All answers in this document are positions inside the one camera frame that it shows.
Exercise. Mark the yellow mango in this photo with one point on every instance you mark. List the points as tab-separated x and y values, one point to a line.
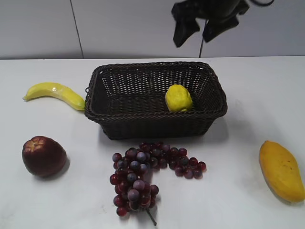
281	172

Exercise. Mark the dark red apple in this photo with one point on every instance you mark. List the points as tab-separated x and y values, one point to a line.
43	156

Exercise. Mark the yellow lemon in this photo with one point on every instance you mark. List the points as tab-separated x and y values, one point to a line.
178	99

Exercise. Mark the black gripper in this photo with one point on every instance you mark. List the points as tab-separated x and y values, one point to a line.
221	16

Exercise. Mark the dark brown woven basket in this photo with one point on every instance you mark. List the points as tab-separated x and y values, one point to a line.
128	100

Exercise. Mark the yellow banana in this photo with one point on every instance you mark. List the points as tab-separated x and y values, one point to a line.
58	91

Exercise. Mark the red grape bunch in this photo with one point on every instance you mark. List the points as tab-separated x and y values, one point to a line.
133	191

